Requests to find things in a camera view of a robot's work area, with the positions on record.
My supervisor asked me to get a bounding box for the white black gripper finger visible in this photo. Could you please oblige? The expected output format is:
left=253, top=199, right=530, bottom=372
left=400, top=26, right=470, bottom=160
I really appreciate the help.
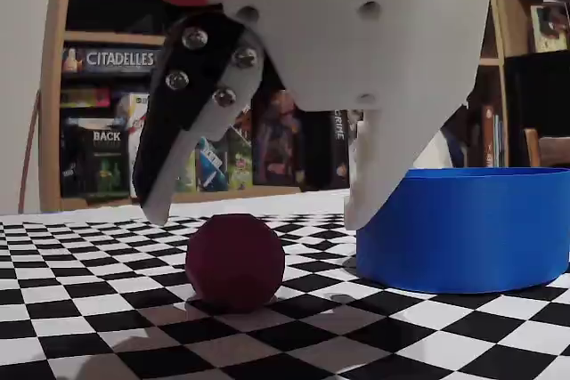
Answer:
left=132, top=8, right=269, bottom=227

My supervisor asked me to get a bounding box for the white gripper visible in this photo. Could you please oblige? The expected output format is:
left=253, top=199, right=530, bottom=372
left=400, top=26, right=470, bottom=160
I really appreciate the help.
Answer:
left=208, top=0, right=494, bottom=229

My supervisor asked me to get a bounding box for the pink faceted ball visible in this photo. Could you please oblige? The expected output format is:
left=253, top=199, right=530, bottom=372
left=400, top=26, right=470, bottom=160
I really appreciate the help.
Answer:
left=185, top=214, right=286, bottom=313

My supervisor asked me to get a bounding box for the black Crime game box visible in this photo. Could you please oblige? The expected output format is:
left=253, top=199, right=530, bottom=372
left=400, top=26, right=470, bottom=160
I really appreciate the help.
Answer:
left=330, top=108, right=353, bottom=190

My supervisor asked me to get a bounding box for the white cartoon game box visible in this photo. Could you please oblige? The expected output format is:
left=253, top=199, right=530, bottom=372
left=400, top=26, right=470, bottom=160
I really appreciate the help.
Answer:
left=114, top=93, right=152, bottom=198

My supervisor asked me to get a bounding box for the Citadelles game box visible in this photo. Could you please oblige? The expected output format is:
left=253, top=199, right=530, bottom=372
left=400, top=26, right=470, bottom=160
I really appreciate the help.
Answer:
left=61, top=45, right=164, bottom=74

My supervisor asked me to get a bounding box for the teal game box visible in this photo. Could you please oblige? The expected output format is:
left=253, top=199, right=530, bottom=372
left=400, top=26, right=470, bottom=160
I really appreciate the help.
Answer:
left=195, top=134, right=229, bottom=193

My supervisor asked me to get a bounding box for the dark green game box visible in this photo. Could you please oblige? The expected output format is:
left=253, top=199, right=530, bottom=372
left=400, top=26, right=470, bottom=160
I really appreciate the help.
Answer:
left=175, top=148, right=198, bottom=194

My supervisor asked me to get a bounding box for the green red game box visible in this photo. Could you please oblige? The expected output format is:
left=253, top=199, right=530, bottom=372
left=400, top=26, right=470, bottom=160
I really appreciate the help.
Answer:
left=226, top=124, right=255, bottom=190

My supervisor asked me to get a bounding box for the dark purple game box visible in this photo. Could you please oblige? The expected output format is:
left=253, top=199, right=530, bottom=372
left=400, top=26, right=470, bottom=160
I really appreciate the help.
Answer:
left=252, top=89, right=309, bottom=186

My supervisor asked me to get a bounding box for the black Back game box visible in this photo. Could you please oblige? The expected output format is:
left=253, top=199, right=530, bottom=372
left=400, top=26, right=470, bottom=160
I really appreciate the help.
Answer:
left=61, top=117, right=131, bottom=199

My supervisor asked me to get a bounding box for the blue round box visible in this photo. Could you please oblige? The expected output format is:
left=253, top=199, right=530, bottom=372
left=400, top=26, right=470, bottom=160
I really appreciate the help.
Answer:
left=354, top=166, right=570, bottom=295

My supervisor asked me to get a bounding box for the orange spine book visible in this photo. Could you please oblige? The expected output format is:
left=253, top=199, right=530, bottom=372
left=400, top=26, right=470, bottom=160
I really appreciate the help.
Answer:
left=480, top=106, right=496, bottom=168

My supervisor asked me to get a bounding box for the thin light blue book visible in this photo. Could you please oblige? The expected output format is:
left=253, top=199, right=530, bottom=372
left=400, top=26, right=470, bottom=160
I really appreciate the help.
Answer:
left=493, top=115, right=507, bottom=168

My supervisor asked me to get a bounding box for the light wooden bookshelf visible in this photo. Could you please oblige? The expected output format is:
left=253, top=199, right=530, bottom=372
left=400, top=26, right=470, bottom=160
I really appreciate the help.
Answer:
left=476, top=0, right=509, bottom=170

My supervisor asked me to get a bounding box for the wooden shelf with black doors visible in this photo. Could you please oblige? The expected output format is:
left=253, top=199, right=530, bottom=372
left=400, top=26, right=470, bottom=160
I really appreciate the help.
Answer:
left=502, top=0, right=570, bottom=168

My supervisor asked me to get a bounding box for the brown wooden chair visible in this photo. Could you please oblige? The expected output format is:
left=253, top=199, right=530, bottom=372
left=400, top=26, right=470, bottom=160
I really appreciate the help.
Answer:
left=523, top=128, right=570, bottom=168

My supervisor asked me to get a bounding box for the framed cartoon picture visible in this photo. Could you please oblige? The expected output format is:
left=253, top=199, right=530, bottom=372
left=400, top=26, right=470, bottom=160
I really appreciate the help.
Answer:
left=529, top=0, right=570, bottom=54

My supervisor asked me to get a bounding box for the black white checkered mat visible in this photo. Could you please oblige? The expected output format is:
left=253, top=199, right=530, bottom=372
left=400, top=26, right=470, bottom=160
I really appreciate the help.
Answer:
left=0, top=188, right=570, bottom=380

